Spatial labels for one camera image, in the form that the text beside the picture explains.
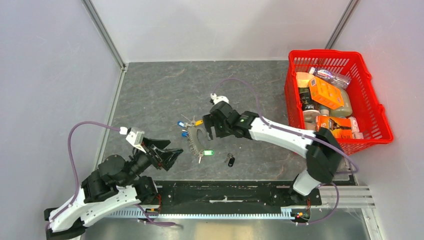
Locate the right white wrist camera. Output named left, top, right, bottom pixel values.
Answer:
left=210, top=93, right=230, bottom=105

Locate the clear plastic bottle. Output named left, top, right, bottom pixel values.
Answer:
left=308, top=67, right=352, bottom=90

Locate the orange carton box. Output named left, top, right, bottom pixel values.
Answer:
left=308, top=76, right=344, bottom=110

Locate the beige soap pouch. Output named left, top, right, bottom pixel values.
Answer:
left=329, top=89, right=353, bottom=118

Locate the green capped key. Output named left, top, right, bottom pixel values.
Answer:
left=198, top=150, right=215, bottom=164

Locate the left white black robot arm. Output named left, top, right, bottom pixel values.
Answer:
left=44, top=138, right=184, bottom=240

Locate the yellow capped key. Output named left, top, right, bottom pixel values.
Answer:
left=194, top=120, right=204, bottom=126

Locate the dark green bottle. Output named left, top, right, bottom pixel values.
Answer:
left=298, top=87, right=320, bottom=123

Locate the orange razor package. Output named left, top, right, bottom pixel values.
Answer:
left=315, top=115, right=353, bottom=139

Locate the yellow sponge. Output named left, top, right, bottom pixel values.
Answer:
left=295, top=71, right=315, bottom=88

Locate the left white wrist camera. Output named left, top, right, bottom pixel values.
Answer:
left=125, top=127, right=146, bottom=153

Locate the pink white packet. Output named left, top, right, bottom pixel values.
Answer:
left=348, top=116, right=364, bottom=139

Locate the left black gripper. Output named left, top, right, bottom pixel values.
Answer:
left=120, top=136, right=185, bottom=187

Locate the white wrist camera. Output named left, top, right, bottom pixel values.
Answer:
left=210, top=93, right=230, bottom=105
left=125, top=127, right=146, bottom=153

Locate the black mounting base plate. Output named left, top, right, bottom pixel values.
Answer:
left=147, top=180, right=322, bottom=215

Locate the leopard print wrist strap keyring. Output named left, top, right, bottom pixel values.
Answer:
left=186, top=124, right=210, bottom=158

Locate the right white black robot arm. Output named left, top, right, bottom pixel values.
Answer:
left=202, top=101, right=344, bottom=205

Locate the black capped key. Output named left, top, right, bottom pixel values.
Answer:
left=225, top=153, right=235, bottom=168

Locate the red plastic basket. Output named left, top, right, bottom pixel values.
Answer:
left=284, top=49, right=394, bottom=156

